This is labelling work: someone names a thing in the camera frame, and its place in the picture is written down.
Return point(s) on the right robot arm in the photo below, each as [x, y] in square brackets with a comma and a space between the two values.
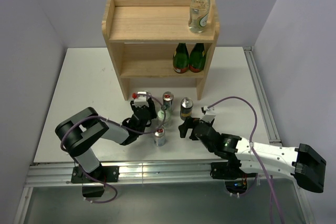
[240, 158]

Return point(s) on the aluminium rail frame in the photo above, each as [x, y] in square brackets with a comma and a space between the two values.
[87, 77]

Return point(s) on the clear bottle green cap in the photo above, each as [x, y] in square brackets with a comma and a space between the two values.
[199, 11]

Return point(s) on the silver can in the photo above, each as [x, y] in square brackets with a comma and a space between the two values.
[168, 99]
[159, 137]

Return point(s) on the wooden two-tier shelf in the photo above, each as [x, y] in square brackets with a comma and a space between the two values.
[141, 37]

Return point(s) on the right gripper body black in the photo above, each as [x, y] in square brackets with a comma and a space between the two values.
[210, 148]

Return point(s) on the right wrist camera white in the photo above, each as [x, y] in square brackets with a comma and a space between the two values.
[208, 115]

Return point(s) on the black can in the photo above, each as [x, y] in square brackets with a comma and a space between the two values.
[186, 108]
[144, 94]

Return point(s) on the green glass bottle left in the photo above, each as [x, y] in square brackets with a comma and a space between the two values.
[181, 58]

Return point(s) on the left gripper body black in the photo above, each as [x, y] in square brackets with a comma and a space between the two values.
[141, 130]

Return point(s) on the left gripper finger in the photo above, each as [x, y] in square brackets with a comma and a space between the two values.
[152, 108]
[133, 107]

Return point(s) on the clear bottle left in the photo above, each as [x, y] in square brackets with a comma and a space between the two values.
[164, 116]

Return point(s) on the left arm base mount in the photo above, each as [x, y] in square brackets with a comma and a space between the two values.
[95, 183]

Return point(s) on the green glass bottle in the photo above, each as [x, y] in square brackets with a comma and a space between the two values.
[197, 58]
[181, 58]

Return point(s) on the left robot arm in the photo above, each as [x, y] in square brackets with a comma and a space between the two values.
[79, 132]

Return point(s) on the green glass bottle right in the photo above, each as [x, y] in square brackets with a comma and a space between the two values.
[197, 58]

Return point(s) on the silver can rear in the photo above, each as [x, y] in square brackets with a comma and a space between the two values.
[168, 99]

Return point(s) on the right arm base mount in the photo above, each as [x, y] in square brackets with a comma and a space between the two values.
[236, 181]

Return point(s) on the silver can front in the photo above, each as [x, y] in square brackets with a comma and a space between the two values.
[159, 137]

